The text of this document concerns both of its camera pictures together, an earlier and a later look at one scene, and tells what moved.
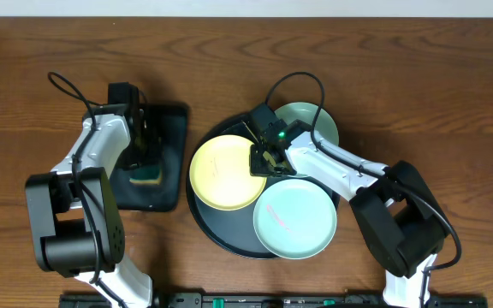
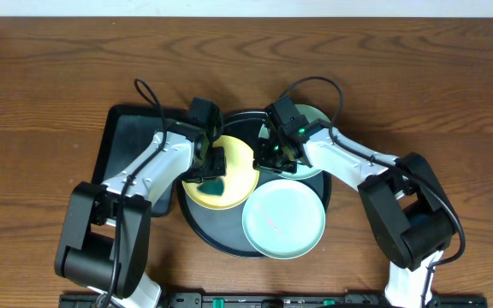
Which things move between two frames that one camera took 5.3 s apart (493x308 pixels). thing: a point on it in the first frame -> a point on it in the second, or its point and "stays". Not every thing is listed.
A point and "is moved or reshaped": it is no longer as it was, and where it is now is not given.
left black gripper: (142, 143) -> (211, 168)
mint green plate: (295, 218) is moved or reshaped
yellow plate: (220, 174) stays
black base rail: (276, 300) stays
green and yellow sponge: (146, 174) is moved or reshaped
